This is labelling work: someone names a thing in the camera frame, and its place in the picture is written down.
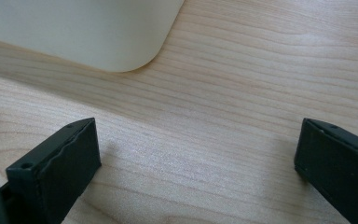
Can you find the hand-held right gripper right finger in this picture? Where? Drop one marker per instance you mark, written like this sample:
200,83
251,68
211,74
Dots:
338,168

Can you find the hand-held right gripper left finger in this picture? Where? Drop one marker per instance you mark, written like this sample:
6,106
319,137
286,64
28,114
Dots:
59,168

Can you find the cream white flat board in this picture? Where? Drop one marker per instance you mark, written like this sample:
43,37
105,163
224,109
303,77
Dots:
74,31

